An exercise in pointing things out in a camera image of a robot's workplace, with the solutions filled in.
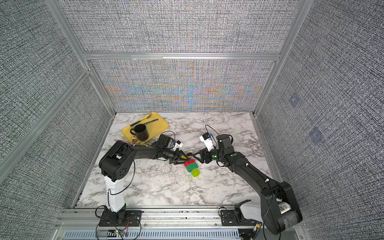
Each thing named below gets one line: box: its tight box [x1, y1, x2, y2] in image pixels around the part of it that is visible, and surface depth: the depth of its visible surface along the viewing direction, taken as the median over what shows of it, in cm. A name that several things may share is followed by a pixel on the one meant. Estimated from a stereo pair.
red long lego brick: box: [184, 159, 196, 167], surface depth 91 cm
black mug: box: [130, 124, 149, 141], surface depth 102 cm
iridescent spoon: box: [131, 135, 138, 144], surface depth 102 cm
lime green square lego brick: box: [191, 168, 201, 178], surface depth 88 cm
